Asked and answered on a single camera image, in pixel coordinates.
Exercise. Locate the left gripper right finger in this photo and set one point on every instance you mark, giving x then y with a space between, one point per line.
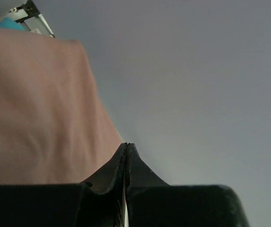
151 202

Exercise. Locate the dusty pink printed t-shirt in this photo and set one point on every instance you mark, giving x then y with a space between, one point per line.
53 126

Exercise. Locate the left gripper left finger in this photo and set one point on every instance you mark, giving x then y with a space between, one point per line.
97 201

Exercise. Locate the folded teal t-shirt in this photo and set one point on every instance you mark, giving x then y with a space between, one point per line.
11 24

